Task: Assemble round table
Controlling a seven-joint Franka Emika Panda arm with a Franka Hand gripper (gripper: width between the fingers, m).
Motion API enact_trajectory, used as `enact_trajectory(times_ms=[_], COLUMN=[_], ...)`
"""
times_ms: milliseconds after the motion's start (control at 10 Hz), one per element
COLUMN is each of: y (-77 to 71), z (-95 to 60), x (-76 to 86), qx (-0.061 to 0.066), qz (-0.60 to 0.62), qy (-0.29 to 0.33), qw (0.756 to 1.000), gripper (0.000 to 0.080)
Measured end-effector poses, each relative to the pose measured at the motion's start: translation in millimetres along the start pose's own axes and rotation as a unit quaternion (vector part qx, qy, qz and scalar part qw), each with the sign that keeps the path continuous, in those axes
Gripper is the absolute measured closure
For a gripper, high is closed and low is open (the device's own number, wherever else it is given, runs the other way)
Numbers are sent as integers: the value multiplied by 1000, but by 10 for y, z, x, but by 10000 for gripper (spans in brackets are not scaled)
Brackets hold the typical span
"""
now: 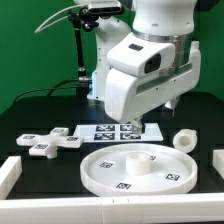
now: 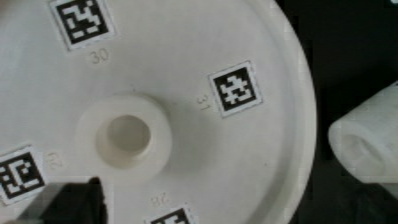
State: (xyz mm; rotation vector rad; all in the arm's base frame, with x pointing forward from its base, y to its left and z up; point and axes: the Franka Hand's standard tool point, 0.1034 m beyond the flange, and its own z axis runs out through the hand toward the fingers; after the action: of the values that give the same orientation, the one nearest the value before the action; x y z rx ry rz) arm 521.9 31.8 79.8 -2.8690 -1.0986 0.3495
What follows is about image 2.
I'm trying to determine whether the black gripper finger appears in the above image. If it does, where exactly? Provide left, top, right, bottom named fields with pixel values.
left=39, top=177, right=108, bottom=224

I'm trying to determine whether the white round table top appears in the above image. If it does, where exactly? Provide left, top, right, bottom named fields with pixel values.
left=0, top=0, right=316, bottom=224

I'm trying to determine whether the white cylindrical table leg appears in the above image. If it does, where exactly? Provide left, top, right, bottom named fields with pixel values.
left=328, top=81, right=398, bottom=184

